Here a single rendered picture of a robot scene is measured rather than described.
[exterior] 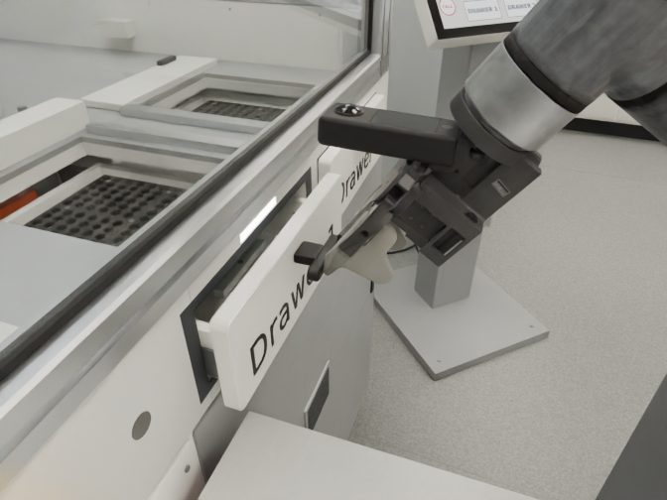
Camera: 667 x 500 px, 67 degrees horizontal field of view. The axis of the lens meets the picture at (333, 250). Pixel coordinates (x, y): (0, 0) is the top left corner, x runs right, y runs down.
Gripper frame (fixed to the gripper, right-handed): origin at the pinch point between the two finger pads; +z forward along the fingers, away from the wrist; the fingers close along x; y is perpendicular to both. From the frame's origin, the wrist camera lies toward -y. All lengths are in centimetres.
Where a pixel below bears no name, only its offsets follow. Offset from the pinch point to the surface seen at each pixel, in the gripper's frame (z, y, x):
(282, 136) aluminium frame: -0.9, -11.7, 8.9
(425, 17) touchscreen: -3, -10, 79
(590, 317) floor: 43, 98, 113
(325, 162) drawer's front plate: 3.4, -6.3, 17.2
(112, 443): 6.8, -5.2, -24.2
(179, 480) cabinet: 16.7, 1.7, -19.7
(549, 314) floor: 51, 87, 110
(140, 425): 7.8, -4.5, -21.6
